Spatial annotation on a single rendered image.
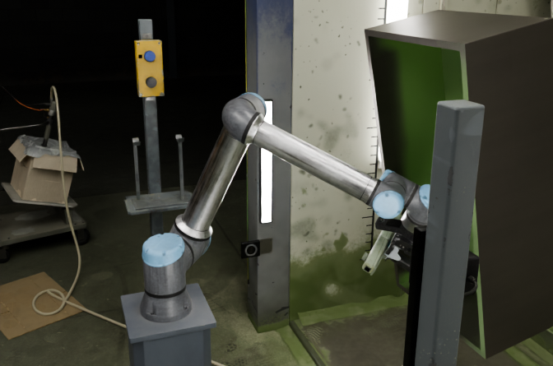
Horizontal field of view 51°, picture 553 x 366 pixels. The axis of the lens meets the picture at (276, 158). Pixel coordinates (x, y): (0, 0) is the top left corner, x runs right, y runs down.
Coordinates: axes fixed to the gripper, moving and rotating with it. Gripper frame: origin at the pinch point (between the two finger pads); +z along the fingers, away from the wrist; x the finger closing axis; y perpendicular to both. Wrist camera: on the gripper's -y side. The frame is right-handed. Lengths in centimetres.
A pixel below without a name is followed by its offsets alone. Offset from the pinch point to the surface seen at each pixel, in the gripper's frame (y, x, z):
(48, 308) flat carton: -141, -30, 159
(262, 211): -58, 32, 58
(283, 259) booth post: -38, 32, 83
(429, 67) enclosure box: -21, 71, -34
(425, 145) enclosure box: -6, 60, -5
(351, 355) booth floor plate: 16, 11, 92
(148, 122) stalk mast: -125, 25, 36
